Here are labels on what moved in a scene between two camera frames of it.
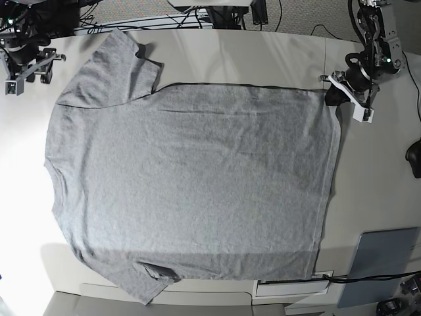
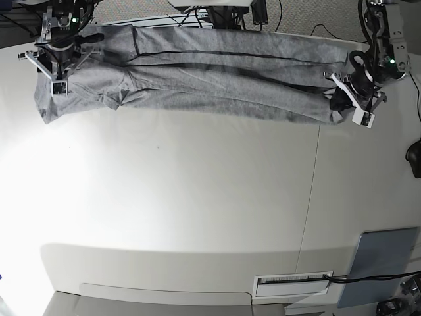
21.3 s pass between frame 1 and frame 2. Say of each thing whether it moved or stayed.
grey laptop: stayed
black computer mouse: stayed
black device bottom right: stayed
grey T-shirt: moved
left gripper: moved
